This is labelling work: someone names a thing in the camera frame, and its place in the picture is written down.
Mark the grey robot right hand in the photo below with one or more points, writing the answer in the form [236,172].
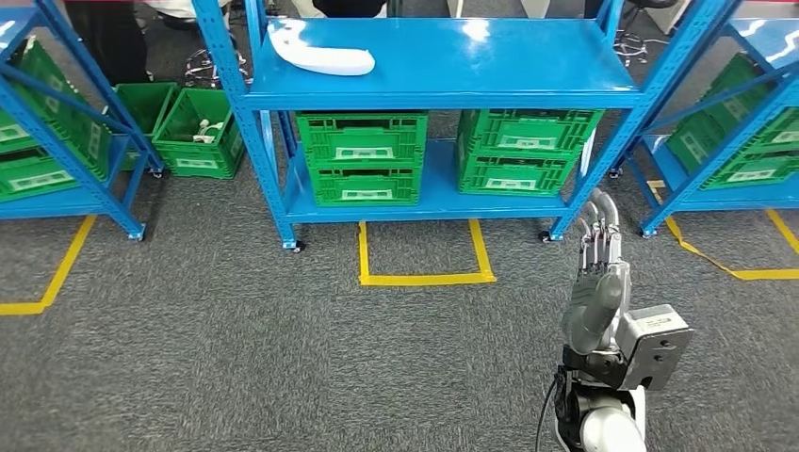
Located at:
[596,306]

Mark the blue metal shelf rack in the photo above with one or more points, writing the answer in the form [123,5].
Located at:
[736,196]
[56,209]
[437,62]

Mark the white plastic cover part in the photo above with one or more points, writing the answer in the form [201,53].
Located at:
[318,59]

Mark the white plastic connector part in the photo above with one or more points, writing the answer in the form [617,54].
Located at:
[211,126]

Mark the white black plastic part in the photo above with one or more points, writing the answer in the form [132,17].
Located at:
[203,138]

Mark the yellow floor tape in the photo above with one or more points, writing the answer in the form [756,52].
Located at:
[62,268]
[768,274]
[431,279]

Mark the chrome stool base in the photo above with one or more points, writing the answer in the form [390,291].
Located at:
[212,65]
[633,47]

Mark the white desk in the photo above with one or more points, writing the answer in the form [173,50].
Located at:
[534,7]

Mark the person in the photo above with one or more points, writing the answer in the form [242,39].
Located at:
[349,6]
[106,37]
[181,9]

